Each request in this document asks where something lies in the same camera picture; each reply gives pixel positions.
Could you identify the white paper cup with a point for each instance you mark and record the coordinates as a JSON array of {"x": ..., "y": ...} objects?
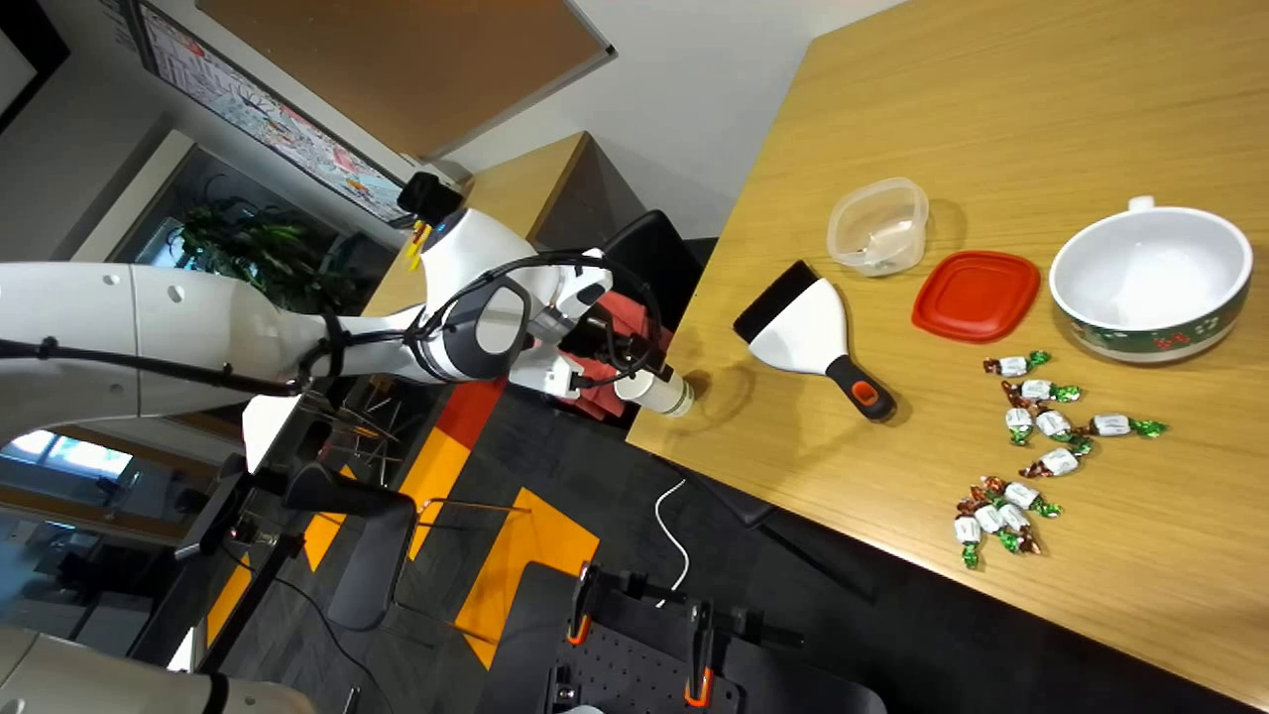
[{"x": 654, "y": 389}]

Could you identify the brown cork board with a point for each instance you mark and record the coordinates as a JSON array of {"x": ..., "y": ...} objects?
[{"x": 399, "y": 54}]

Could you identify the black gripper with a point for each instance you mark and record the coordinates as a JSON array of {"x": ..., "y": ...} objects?
[{"x": 592, "y": 346}]

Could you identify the white machine housing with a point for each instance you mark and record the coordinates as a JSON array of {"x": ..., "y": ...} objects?
[{"x": 119, "y": 680}]

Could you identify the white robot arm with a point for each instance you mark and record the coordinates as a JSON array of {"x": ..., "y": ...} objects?
[{"x": 132, "y": 320}]

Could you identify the clear plastic container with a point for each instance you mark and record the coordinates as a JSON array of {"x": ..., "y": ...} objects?
[{"x": 876, "y": 227}]

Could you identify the wall whiteboard with drawings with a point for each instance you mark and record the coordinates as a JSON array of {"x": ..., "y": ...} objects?
[{"x": 263, "y": 112}]

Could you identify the green white wrapped candy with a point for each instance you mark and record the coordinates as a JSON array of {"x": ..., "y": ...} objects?
[
  {"x": 1019, "y": 499},
  {"x": 1054, "y": 462},
  {"x": 987, "y": 521},
  {"x": 1017, "y": 422},
  {"x": 1051, "y": 427},
  {"x": 1037, "y": 389},
  {"x": 1013, "y": 518},
  {"x": 1114, "y": 427},
  {"x": 1017, "y": 366},
  {"x": 969, "y": 532}
]

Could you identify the white bowl holiday pattern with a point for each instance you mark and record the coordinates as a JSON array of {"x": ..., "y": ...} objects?
[{"x": 1152, "y": 278}]

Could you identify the green potted plant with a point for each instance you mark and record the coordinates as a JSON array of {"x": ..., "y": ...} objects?
[{"x": 249, "y": 243}]

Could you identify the red square plastic lid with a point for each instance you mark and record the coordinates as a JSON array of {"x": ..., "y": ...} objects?
[{"x": 976, "y": 295}]

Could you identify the black perforated equipment stand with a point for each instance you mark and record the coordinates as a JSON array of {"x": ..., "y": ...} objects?
[{"x": 637, "y": 659}]

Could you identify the black tripod stand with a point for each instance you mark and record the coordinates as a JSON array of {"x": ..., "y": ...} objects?
[{"x": 330, "y": 492}]

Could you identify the orange clamp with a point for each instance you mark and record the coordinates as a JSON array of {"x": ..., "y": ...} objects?
[
  {"x": 698, "y": 666},
  {"x": 580, "y": 618}
]

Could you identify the red cloth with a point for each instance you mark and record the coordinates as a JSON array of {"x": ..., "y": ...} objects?
[{"x": 621, "y": 320}]

